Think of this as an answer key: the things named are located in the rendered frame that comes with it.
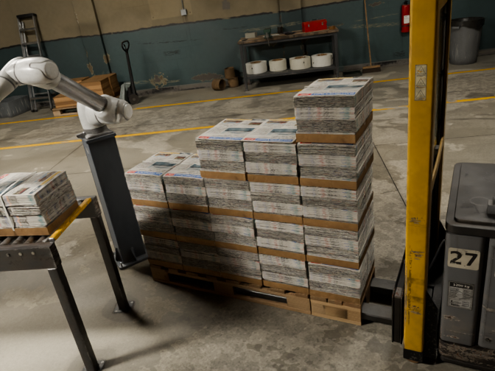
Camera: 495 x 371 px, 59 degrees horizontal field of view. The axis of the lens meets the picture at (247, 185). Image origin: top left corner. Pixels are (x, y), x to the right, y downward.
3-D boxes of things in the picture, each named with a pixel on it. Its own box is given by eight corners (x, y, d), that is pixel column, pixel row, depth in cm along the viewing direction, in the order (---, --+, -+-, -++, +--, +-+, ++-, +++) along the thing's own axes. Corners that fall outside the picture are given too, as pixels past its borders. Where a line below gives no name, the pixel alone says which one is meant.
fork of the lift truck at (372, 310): (236, 282, 288) (234, 276, 286) (402, 315, 240) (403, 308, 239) (228, 291, 280) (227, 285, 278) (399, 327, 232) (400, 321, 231)
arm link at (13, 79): (-11, 73, 228) (7, 72, 223) (8, 51, 238) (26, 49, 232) (7, 93, 238) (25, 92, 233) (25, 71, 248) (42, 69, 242)
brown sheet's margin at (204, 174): (231, 153, 277) (230, 146, 275) (273, 154, 264) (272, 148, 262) (200, 177, 246) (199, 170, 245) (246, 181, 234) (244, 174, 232)
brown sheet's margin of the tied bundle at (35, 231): (79, 207, 239) (77, 200, 237) (49, 235, 213) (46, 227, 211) (54, 208, 242) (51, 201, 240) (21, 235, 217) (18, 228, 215)
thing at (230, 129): (226, 119, 267) (226, 118, 266) (269, 120, 254) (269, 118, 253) (194, 140, 238) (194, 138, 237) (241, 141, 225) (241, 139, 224)
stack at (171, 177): (183, 251, 337) (160, 150, 303) (330, 276, 284) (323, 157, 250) (152, 280, 306) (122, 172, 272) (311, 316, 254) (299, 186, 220)
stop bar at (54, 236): (92, 200, 247) (91, 197, 246) (55, 241, 208) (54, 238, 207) (87, 200, 247) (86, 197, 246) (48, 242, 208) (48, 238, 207)
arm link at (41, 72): (113, 104, 297) (139, 104, 289) (108, 127, 295) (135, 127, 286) (15, 51, 228) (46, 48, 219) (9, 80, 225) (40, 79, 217)
